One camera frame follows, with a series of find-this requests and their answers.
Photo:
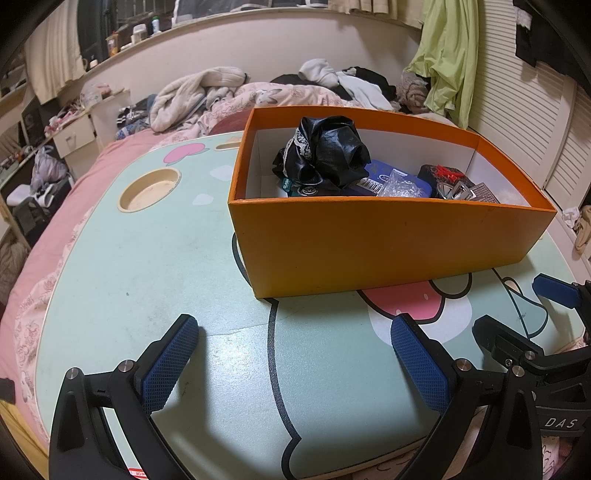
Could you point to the white stool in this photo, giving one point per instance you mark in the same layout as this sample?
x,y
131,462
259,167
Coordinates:
x,y
27,194

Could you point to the white hoodie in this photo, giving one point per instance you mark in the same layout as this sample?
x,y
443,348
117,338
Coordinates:
x,y
318,69

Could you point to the orange jar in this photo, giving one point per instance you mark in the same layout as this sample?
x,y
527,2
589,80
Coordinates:
x,y
112,45

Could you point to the beige fluffy robe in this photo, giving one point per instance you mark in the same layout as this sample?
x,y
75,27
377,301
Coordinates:
x,y
184,97

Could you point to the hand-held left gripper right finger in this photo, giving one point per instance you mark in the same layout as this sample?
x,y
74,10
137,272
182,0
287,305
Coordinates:
x,y
420,364

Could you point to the grey textured pouch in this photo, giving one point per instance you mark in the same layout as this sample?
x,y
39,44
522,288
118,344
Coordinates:
x,y
485,193

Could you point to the striped dark cloth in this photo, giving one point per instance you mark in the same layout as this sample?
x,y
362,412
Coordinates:
x,y
131,115

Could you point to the brown fleece cloth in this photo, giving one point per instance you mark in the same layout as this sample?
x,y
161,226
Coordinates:
x,y
411,92

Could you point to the grey plastic bag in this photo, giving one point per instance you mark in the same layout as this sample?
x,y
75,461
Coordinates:
x,y
46,168

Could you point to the blue metal tin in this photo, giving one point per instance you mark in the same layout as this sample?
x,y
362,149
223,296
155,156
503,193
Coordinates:
x,y
378,171

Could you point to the beige curtain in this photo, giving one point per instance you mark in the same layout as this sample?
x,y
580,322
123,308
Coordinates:
x,y
397,11

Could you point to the bubble wrap packet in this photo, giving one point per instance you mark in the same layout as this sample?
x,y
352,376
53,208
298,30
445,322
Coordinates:
x,y
401,184

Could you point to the white bottle green cap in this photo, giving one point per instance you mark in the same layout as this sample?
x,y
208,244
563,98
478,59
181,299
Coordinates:
x,y
157,24

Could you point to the black lace-trimmed pouch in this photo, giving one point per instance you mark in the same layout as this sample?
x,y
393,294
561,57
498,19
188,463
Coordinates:
x,y
332,147

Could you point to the white jar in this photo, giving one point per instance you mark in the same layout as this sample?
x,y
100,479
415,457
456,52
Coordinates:
x,y
138,33

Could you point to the black clothing pile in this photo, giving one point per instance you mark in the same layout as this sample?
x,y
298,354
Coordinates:
x,y
369,76

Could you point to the cartoon print desktop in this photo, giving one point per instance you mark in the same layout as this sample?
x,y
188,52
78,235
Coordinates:
x,y
152,277

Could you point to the orange cardboard box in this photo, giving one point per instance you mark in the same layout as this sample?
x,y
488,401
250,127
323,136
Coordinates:
x,y
369,240

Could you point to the black hanging clothes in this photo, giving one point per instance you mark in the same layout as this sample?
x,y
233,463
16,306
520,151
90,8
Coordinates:
x,y
554,37

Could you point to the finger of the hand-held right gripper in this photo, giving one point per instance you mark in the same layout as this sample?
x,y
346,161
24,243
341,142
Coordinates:
x,y
554,290
496,334

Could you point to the cream window curtain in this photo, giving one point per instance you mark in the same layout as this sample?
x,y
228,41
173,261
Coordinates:
x,y
55,55

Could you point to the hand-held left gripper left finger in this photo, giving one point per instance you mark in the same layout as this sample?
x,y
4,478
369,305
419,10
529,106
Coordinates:
x,y
168,364

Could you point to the white louvered closet doors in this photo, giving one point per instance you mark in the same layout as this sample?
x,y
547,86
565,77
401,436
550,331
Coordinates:
x,y
521,115

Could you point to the black and red case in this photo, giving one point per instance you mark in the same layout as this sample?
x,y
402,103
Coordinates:
x,y
431,174

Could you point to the green hanging garment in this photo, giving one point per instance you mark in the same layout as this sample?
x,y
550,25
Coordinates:
x,y
448,55

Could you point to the brown fuzzy rug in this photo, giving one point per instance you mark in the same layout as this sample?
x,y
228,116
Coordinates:
x,y
9,258

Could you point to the pink flower print duvet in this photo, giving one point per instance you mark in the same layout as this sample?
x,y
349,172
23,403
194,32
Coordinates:
x,y
277,99

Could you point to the white drawer cabinet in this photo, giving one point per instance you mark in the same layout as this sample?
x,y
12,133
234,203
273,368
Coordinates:
x,y
74,134

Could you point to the cream cloth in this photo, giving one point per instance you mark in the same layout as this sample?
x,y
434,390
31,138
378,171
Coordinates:
x,y
577,226

